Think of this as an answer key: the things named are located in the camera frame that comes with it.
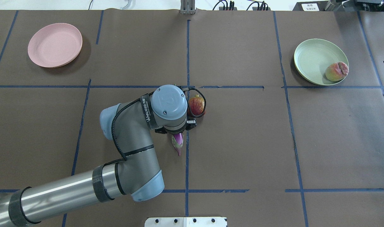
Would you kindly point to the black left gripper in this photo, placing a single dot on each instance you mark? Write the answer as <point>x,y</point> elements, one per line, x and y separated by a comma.
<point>162,130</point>

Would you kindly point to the red yellow pomegranate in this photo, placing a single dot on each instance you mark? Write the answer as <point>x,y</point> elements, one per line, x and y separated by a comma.
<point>196,105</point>

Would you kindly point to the purple eggplant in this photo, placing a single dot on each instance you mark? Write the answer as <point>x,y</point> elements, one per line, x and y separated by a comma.
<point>177,141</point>

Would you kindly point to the yellow pink peach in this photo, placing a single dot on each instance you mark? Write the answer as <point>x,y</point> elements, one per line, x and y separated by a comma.
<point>337,71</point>

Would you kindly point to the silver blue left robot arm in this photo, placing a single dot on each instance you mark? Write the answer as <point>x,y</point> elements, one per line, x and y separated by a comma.
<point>137,173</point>

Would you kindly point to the green plate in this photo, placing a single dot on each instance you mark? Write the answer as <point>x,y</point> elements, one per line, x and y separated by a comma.
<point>313,56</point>

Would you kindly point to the pink plate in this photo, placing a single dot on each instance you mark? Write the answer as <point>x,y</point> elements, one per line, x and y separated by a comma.
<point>55,45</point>

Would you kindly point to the white camera pole base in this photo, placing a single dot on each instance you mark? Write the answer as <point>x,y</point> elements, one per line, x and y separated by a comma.
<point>186,222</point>

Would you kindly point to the aluminium frame post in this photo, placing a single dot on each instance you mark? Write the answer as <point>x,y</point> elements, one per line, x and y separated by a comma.
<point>187,7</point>

